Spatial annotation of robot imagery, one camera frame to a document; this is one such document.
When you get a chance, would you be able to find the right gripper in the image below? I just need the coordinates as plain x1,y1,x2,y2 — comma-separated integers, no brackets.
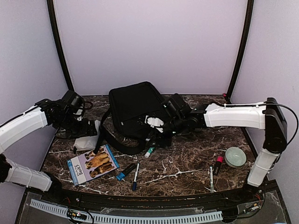
146,114,186,148

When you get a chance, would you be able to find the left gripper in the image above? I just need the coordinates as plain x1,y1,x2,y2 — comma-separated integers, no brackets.
55,112,97,140

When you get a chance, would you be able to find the dog picture book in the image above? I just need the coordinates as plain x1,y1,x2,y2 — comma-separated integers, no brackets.
67,144,120,186

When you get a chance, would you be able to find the black student backpack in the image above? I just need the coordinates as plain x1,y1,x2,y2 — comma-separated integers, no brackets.
94,81,170,155

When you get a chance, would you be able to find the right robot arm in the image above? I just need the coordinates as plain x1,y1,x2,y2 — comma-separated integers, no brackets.
145,94,290,203

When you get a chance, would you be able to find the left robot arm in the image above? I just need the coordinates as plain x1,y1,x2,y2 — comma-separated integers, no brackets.
0,90,98,203

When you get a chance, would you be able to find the white tissue pack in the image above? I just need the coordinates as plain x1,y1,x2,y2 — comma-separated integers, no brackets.
73,120,100,154

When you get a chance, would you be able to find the green white glue stick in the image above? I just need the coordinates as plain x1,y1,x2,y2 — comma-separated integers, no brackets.
144,147,155,158

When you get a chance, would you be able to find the blue capped pen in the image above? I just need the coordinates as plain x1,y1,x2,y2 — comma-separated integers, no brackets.
132,163,140,191

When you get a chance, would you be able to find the black blue highlighter marker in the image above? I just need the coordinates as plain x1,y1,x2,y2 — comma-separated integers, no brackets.
116,163,137,181

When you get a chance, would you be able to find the grey white pen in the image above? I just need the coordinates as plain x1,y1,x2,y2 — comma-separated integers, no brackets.
209,166,214,193

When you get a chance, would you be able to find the black pink highlighter marker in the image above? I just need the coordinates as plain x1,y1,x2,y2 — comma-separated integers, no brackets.
213,156,223,175

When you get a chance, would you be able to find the near celadon bowl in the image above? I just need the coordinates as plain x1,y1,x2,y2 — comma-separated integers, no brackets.
225,147,247,168

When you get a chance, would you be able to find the small circuit board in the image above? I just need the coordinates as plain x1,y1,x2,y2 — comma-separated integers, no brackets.
67,210,87,220

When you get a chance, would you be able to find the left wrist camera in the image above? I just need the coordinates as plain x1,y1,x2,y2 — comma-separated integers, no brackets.
73,107,85,121

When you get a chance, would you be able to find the white slotted cable duct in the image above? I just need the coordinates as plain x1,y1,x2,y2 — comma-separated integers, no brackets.
29,199,223,224

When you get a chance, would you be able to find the left black frame post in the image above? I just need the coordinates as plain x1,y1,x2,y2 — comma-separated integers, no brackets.
46,0,74,91

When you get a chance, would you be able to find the black frame post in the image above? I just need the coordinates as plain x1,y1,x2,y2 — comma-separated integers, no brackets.
46,0,74,91
223,0,255,102

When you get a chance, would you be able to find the right black frame post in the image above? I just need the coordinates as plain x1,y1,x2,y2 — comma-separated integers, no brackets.
223,0,255,102

